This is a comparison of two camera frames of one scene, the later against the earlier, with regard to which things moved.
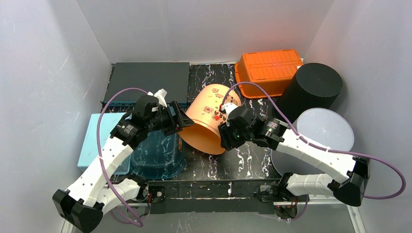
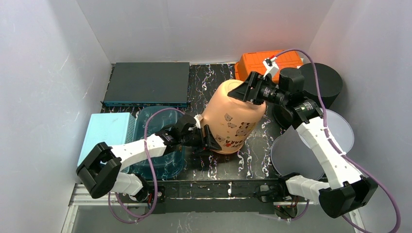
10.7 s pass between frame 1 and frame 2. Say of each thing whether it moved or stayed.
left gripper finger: moved
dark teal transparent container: stayed
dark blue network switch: stayed
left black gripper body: moved
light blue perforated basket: stayed
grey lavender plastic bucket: stayed
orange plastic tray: stayed
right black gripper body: moved
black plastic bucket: stayed
